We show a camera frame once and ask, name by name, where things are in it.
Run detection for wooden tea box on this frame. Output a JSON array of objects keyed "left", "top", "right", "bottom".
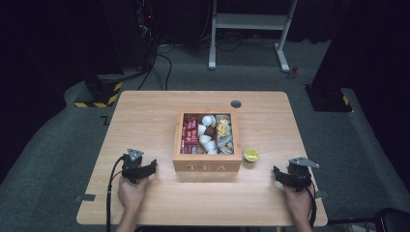
[{"left": 172, "top": 108, "right": 243, "bottom": 173}]

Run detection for black yellow striped base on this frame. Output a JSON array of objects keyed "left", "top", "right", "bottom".
[{"left": 73, "top": 74, "right": 125, "bottom": 109}]

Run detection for black chair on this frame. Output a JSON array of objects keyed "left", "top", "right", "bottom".
[{"left": 328, "top": 207, "right": 410, "bottom": 232}]

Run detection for small yellow-lidded cup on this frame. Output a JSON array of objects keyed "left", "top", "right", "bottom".
[{"left": 243, "top": 147, "right": 260, "bottom": 163}]

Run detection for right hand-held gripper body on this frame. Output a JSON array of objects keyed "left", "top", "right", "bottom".
[{"left": 283, "top": 156, "right": 321, "bottom": 193}]

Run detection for pile of yellow sachets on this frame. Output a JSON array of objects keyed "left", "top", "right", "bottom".
[{"left": 216, "top": 117, "right": 231, "bottom": 136}]

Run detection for black stand base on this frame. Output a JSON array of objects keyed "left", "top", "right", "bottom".
[{"left": 304, "top": 83, "right": 353, "bottom": 113}]

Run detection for person's right hand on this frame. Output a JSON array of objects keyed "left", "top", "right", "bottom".
[{"left": 282, "top": 185, "right": 315, "bottom": 222}]

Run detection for stack of red packets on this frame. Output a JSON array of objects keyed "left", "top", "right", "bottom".
[{"left": 181, "top": 114, "right": 199, "bottom": 155}]

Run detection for pile of white capsule cups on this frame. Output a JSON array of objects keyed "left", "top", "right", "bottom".
[{"left": 196, "top": 114, "right": 218, "bottom": 156}]

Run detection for dark equipment rack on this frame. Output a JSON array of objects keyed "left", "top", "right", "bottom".
[{"left": 134, "top": 0, "right": 160, "bottom": 70}]

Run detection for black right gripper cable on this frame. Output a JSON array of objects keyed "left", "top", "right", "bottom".
[{"left": 305, "top": 185, "right": 319, "bottom": 227}]

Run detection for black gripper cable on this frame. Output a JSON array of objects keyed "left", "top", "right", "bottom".
[
  {"left": 305, "top": 185, "right": 319, "bottom": 227},
  {"left": 105, "top": 154, "right": 126, "bottom": 232}
]

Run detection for white metal stand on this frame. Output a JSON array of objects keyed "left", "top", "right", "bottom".
[{"left": 208, "top": 0, "right": 298, "bottom": 73}]

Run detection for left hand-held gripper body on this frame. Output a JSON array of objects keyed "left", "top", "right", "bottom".
[{"left": 121, "top": 147, "right": 151, "bottom": 186}]

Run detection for person's left hand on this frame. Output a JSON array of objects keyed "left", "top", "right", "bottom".
[{"left": 117, "top": 175, "right": 150, "bottom": 215}]

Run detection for pile of grey sachets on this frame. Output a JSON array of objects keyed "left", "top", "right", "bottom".
[{"left": 217, "top": 133, "right": 235, "bottom": 155}]

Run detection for black floor cables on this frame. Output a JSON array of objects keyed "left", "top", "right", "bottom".
[{"left": 136, "top": 44, "right": 174, "bottom": 92}]

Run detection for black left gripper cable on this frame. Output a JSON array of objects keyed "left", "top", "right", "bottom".
[{"left": 105, "top": 154, "right": 126, "bottom": 232}]

